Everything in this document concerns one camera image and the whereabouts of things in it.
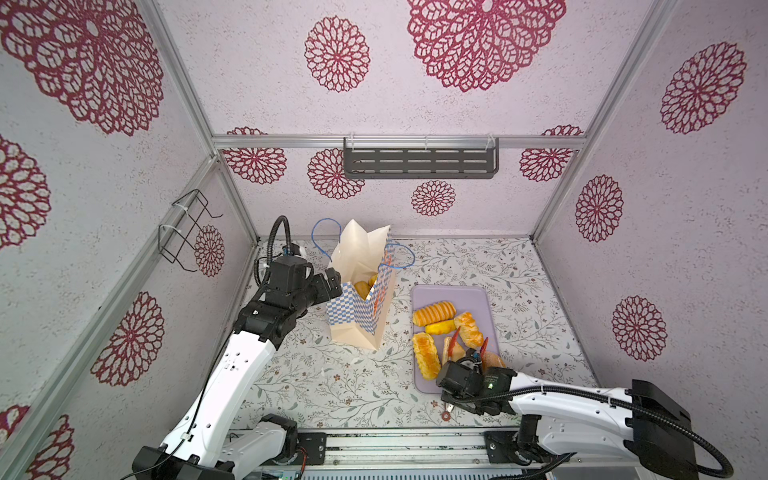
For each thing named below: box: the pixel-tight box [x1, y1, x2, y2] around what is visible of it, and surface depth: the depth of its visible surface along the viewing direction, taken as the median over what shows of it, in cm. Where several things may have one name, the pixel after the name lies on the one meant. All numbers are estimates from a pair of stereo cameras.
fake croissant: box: [454, 312, 485, 349], surface depth 90 cm
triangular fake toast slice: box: [442, 336, 465, 366], surface depth 87 cm
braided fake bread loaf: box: [412, 301, 457, 327], surface depth 97 cm
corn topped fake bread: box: [412, 332, 441, 380], surface depth 88 cm
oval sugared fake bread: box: [483, 351, 507, 368], surface depth 85 cm
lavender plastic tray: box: [411, 285, 503, 394], surface depth 93 cm
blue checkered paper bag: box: [326, 219, 396, 350], surface depth 87 cm
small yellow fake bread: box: [425, 319, 457, 335], surface depth 92 cm
